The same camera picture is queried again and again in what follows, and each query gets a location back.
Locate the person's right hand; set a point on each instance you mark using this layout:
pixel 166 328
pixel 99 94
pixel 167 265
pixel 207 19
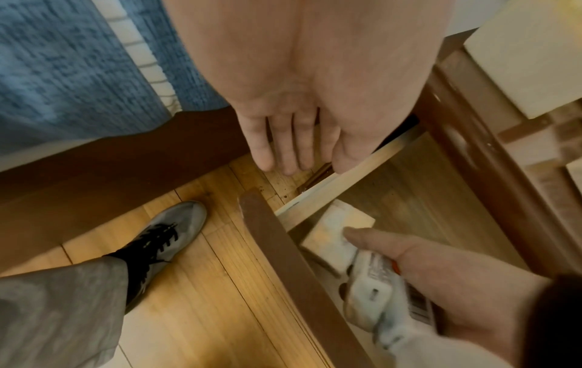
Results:
pixel 473 287

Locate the person's left hand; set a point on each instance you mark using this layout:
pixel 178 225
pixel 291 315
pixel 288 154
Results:
pixel 318 64

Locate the white tube with barcode label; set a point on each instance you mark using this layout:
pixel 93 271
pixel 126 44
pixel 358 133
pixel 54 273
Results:
pixel 386 298

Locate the wooden drawer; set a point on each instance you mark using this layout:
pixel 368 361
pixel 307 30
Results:
pixel 409 201

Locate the brown wooden cabinet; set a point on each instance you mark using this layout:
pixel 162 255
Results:
pixel 495 154

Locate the white striped bed sheet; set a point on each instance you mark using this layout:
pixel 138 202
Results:
pixel 141 50

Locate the cream box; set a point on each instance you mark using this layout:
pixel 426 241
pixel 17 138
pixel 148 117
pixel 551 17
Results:
pixel 527 50

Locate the grey sneaker with black laces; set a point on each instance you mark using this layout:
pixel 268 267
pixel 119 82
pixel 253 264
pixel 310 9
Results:
pixel 170 237

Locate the blue knitted bedspread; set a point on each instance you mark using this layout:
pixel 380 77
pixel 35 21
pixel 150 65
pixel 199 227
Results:
pixel 59 68

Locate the grey trouser leg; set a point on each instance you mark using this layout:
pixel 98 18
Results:
pixel 54 312

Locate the brown wooden bed frame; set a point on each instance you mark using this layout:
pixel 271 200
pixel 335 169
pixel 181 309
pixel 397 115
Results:
pixel 100 172

